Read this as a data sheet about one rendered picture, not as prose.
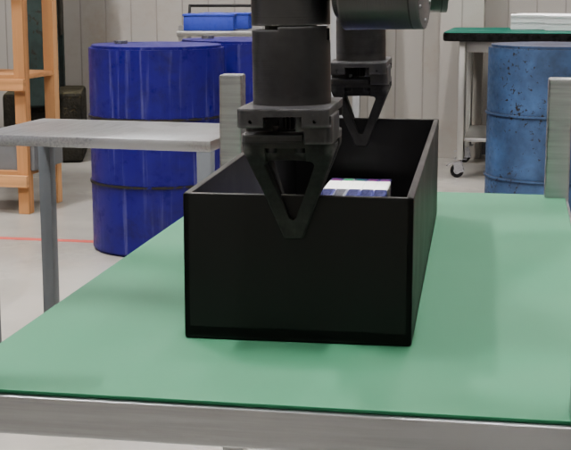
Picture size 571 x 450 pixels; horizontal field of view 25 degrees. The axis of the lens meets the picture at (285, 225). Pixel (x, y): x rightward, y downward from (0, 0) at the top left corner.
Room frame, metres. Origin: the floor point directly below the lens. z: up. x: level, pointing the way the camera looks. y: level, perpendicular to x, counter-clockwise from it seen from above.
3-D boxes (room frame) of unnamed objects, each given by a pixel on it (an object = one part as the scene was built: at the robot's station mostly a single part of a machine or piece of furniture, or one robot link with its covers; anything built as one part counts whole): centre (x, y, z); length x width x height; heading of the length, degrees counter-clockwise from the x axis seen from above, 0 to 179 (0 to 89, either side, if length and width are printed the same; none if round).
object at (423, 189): (1.23, -0.05, 1.01); 0.57 x 0.17 x 0.11; 172
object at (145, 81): (6.32, 0.41, 0.48); 1.30 x 0.80 x 0.96; 161
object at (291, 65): (0.95, 0.00, 1.15); 0.10 x 0.07 x 0.07; 172
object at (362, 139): (1.52, -0.09, 1.08); 0.07 x 0.07 x 0.09; 82
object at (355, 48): (1.51, -0.09, 1.15); 0.10 x 0.07 x 0.07; 172
